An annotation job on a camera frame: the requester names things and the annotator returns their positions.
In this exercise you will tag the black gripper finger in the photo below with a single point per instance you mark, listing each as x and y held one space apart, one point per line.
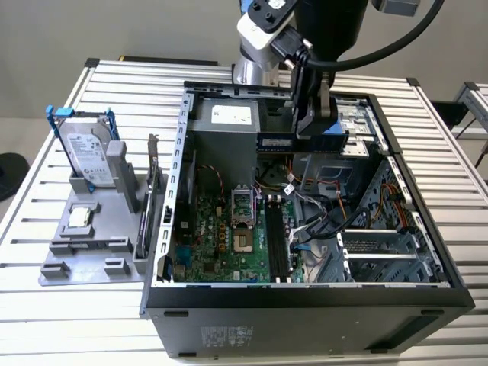
309 114
328 95

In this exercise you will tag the metal optical drive bay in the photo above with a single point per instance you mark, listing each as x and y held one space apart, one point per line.
358 149

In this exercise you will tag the grey power supply unit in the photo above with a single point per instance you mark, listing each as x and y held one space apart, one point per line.
225 152

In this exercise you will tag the thin metal locking lever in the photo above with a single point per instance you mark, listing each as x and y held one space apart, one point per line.
253 207

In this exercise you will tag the blue SATA connector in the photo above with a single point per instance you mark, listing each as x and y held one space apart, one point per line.
301 248

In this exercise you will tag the CPU socket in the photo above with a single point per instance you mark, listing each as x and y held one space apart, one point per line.
243 241

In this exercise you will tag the metal slat side table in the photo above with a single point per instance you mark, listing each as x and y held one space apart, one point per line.
472 103

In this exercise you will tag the silver disk bay cage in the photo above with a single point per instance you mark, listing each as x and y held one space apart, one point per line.
381 255

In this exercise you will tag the green motherboard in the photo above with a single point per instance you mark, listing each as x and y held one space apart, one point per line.
213 251

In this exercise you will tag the graphics card with black cooler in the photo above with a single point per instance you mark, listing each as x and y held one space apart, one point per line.
146 225

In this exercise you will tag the black open PC case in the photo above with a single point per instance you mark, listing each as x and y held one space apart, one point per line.
305 324

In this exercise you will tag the hard disk in blue carrier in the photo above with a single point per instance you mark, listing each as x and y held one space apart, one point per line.
89 156

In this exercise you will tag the silver CPU chip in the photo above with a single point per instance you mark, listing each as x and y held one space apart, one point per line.
81 218

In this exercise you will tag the grey plastic parts rack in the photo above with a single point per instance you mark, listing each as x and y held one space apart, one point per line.
91 267

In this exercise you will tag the black round object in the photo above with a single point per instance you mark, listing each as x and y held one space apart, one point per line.
11 171

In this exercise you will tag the white wrist camera black mount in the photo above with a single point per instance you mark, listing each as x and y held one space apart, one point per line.
259 34

